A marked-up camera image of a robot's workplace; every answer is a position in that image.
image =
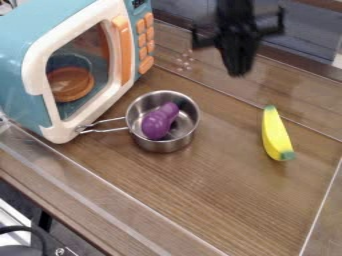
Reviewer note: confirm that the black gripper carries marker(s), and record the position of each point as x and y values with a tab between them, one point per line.
236	34

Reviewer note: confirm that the blue toy microwave oven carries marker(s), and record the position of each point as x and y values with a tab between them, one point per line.
103	35

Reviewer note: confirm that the yellow toy banana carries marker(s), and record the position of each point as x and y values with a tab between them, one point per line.
275	138

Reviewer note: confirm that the silver metal pot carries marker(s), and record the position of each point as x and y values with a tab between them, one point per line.
181	130

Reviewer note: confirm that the purple toy eggplant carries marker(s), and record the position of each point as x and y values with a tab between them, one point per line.
156	122

